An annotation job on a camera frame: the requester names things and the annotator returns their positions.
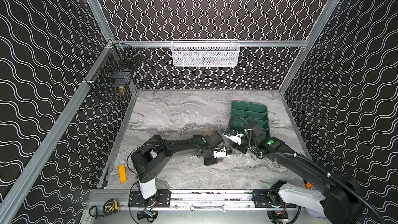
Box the yellow block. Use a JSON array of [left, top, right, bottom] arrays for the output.
[[118, 165, 127, 184]]

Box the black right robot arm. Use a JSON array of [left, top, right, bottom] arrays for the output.
[[229, 121, 384, 224]]

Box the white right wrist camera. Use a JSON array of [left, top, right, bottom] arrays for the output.
[[224, 133, 245, 145]]

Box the green divided plastic tray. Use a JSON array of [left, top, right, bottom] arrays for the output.
[[230, 101, 271, 137]]

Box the black wire wall basket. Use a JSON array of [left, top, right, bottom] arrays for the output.
[[88, 43, 142, 102]]

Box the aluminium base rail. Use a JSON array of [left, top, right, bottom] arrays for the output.
[[127, 185, 326, 212]]

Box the white mesh wall basket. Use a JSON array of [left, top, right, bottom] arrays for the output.
[[171, 39, 240, 67]]

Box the orange handled tool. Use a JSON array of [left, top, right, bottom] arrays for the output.
[[305, 181, 313, 189]]

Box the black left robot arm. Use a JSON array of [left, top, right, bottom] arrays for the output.
[[129, 132, 224, 200]]

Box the yellow tape measure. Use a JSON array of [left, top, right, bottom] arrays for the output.
[[103, 199, 119, 216]]

